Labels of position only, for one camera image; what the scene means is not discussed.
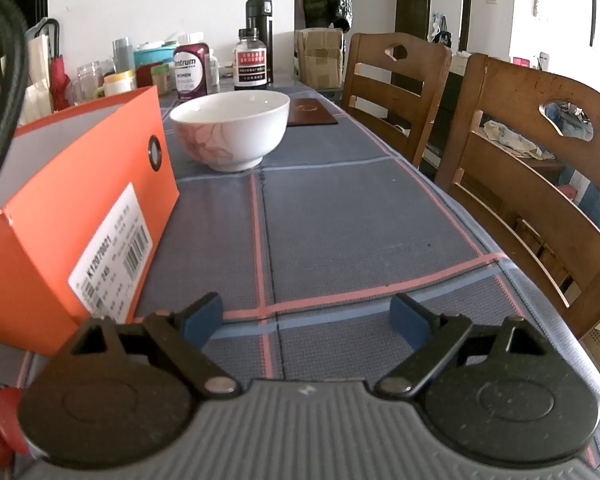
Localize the black thermos flask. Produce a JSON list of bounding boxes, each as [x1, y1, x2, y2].
[[245, 0, 274, 86]]

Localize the plain white paper bag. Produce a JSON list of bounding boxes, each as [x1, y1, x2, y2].
[[22, 80, 55, 126]]

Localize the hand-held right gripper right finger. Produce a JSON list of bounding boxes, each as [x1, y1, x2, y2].
[[375, 292, 551, 401]]

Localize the dark red booklet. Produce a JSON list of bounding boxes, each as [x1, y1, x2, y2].
[[286, 98, 340, 128]]

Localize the white paper bag with cutout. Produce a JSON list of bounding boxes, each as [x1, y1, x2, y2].
[[26, 22, 61, 86]]

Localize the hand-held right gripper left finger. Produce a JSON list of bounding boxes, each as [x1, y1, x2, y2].
[[55, 291, 243, 403]]

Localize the teal plastic container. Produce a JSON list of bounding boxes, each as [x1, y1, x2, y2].
[[134, 42, 176, 66]]

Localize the white canister yellow lid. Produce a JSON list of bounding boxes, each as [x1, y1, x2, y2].
[[102, 71, 137, 97]]

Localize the purple vitamin bottle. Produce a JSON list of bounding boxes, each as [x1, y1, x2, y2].
[[172, 33, 211, 101]]

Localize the red folded umbrella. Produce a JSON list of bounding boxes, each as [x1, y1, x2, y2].
[[49, 19, 71, 113]]

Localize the small jar green lid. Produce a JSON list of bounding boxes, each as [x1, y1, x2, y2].
[[151, 64, 171, 93]]

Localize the orange cardboard box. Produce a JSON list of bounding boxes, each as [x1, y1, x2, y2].
[[0, 85, 181, 356]]

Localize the dark hanging bag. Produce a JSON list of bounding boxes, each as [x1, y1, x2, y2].
[[432, 10, 453, 46]]

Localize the red tin box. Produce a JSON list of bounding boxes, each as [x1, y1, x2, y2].
[[136, 62, 173, 91]]

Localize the wooden chair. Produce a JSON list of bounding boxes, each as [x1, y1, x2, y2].
[[341, 32, 453, 171], [432, 52, 600, 341]]

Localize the brown cardboard box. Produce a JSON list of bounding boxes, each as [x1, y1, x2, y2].
[[294, 28, 345, 90]]

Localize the grey bottle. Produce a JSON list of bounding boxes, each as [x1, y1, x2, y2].
[[112, 37, 137, 73]]

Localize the white floral bowl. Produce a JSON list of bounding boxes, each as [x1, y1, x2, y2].
[[169, 91, 291, 173]]

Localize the black cable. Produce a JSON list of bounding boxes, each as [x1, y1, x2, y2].
[[0, 0, 31, 216]]

